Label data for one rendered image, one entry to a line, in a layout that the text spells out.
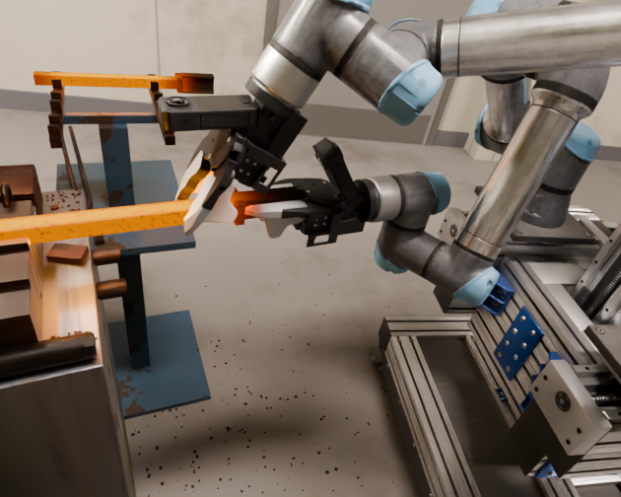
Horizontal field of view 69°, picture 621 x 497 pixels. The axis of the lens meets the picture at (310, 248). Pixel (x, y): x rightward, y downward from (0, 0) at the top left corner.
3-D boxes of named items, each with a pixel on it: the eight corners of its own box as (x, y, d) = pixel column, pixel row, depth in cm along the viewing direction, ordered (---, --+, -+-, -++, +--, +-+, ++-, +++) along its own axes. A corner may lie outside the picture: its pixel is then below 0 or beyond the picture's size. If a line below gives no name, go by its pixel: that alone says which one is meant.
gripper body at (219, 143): (263, 199, 61) (315, 124, 57) (208, 177, 55) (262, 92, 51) (245, 171, 66) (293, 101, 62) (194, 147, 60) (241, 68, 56)
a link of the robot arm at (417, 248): (413, 292, 82) (432, 245, 75) (363, 260, 87) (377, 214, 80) (433, 272, 87) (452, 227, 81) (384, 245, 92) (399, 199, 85)
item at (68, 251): (47, 262, 62) (45, 255, 61) (55, 248, 64) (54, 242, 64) (82, 265, 63) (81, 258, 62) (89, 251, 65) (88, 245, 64)
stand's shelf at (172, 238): (171, 165, 137) (171, 159, 135) (195, 248, 109) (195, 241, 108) (58, 170, 125) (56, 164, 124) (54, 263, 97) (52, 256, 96)
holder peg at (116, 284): (126, 287, 69) (124, 273, 67) (128, 299, 67) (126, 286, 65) (97, 291, 67) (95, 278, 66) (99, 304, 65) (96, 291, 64)
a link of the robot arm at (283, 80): (282, 56, 50) (258, 35, 55) (259, 93, 51) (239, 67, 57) (328, 90, 55) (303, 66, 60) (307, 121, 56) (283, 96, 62)
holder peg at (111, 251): (120, 254, 74) (118, 242, 72) (122, 265, 72) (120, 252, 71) (93, 258, 72) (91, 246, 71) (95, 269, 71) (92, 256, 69)
